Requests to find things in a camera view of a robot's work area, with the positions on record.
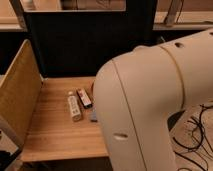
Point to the left wooden side panel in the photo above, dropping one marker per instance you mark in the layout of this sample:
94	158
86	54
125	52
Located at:
19	90

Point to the red and black box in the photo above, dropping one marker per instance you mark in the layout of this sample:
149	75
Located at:
84	98

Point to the black back panel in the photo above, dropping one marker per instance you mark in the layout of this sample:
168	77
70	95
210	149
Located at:
78	43

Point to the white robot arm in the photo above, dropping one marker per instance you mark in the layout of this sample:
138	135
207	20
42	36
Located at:
135	94

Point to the small grey block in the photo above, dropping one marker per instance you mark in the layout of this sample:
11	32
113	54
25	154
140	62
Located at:
93	117

